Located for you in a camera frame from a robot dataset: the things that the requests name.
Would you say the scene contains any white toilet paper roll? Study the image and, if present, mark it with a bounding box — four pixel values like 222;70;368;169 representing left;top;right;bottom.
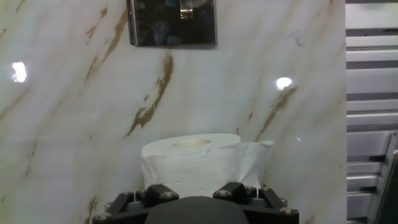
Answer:
140;133;274;200

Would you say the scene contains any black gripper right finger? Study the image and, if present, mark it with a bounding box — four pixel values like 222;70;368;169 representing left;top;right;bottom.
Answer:
213;181;300;224

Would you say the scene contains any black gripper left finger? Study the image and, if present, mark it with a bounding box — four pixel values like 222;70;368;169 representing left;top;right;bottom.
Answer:
91;183;180;224

